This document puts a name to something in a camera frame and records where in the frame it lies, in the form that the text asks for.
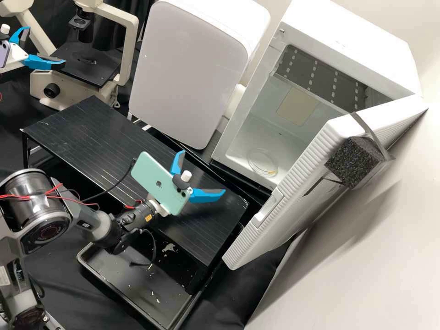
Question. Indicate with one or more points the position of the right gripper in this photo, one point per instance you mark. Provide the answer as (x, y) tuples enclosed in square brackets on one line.
[(161, 209)]

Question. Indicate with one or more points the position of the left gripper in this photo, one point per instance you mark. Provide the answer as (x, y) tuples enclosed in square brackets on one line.
[(15, 56)]

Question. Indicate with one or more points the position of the petri dish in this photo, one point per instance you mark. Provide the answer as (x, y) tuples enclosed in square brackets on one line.
[(263, 161)]

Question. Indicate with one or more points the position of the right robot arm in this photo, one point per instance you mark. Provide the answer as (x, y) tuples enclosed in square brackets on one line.
[(34, 202)]

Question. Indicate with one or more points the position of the incubator door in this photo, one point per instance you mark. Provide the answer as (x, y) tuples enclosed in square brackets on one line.
[(309, 192)]

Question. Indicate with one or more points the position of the white incubator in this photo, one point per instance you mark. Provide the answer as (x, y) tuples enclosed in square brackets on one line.
[(343, 37)]

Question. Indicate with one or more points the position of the cream microscope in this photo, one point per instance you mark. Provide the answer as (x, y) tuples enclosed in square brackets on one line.
[(41, 82)]

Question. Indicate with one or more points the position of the white box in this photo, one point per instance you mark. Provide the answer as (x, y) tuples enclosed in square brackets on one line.
[(185, 68)]

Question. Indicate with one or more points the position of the black tray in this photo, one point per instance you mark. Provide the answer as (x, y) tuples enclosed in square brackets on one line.
[(137, 288)]

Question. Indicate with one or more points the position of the left wrist camera phone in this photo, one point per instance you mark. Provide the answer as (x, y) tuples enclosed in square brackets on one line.
[(2, 51)]

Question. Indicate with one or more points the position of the wrist camera phone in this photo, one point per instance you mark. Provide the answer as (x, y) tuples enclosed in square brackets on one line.
[(2, 51), (154, 178)]

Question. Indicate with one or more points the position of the right wrist camera phone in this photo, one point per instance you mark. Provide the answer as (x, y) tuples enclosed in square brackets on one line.
[(154, 178)]

